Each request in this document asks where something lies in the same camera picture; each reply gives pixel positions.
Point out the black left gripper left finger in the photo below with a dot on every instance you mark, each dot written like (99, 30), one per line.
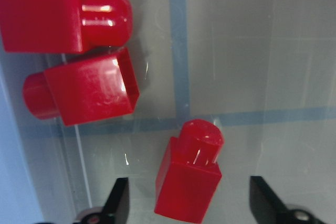
(117, 207)

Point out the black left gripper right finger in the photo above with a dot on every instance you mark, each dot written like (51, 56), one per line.
(265, 206)

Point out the red block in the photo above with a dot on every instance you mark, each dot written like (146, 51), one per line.
(64, 26)
(87, 89)
(189, 172)

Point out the clear plastic storage box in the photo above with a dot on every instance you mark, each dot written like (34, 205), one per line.
(263, 71)

